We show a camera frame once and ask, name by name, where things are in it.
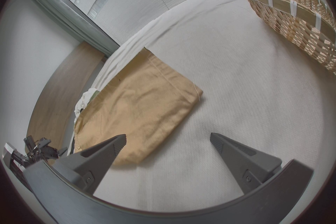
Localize white garment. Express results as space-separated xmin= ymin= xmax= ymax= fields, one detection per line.
xmin=74 ymin=88 xmax=99 ymax=121

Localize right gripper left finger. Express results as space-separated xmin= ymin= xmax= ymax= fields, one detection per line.
xmin=58 ymin=134 xmax=127 ymax=195

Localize tan drawstring shorts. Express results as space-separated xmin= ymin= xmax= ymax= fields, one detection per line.
xmin=73 ymin=47 xmax=204 ymax=166

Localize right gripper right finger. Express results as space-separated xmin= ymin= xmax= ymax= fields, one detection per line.
xmin=210 ymin=132 xmax=283 ymax=196

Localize blue-green curtain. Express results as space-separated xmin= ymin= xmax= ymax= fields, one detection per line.
xmin=26 ymin=0 xmax=121 ymax=57

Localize round woven basket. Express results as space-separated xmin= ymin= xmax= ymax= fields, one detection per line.
xmin=241 ymin=0 xmax=336 ymax=75

